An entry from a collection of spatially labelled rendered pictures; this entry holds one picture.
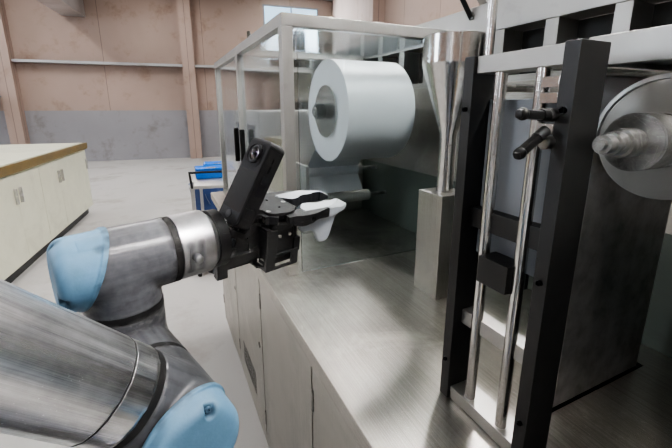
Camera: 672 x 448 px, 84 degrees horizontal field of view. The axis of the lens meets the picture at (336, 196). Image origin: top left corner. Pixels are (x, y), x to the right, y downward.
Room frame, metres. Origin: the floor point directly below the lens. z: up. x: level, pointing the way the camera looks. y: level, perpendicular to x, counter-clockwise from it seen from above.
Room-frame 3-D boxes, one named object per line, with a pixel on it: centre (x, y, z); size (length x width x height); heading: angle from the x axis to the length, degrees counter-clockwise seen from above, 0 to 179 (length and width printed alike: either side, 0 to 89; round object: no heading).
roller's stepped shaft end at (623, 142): (0.40, -0.30, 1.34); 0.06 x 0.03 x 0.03; 115
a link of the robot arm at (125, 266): (0.36, 0.23, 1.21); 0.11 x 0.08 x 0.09; 134
